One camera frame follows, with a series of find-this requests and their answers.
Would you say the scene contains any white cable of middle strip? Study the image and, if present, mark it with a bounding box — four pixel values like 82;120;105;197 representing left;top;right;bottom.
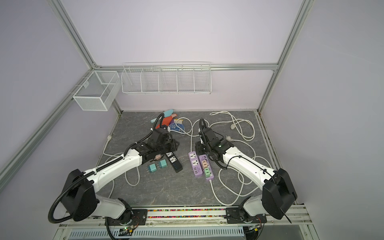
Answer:
175;116;211;152

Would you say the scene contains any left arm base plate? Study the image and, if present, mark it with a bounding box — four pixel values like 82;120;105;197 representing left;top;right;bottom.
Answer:
107;209;148;226

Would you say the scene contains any purple power strip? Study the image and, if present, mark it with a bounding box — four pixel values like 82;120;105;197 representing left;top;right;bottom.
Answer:
199;155;214;181
188;151;203;178

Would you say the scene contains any white mesh basket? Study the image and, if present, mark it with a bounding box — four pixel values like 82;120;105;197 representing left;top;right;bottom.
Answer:
73;71;121;112

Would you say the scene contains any aluminium rail front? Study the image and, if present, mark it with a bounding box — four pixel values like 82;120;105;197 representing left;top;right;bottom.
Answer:
58;204;313;229

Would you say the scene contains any white wire basket wide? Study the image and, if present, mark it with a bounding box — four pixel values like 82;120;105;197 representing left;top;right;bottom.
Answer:
121;62;212;95

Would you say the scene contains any teal spatula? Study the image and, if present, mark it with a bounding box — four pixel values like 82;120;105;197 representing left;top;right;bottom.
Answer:
150;109;175;124

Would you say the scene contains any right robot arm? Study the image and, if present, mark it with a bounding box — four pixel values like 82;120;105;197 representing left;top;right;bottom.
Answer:
199;127;298;222

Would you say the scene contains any black power strip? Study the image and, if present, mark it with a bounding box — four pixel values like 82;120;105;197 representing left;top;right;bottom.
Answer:
166;152;183;173

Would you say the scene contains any red rubber glove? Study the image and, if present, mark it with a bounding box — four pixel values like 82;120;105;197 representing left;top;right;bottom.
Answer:
162;114;177;126

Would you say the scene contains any teal usb charger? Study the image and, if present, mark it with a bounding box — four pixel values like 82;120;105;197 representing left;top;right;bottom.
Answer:
148;164;157;173

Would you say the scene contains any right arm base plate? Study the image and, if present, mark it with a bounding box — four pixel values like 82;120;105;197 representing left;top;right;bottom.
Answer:
224;207;267;224

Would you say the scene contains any green charger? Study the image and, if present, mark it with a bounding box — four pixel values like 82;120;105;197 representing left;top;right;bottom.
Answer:
204;168;211;178
159;159;168;169

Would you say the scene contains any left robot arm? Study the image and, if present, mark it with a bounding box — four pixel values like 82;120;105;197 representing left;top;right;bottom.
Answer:
48;128;180;225

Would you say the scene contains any white cable of right strip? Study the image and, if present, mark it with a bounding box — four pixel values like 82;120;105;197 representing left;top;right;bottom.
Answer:
209;139;274;207

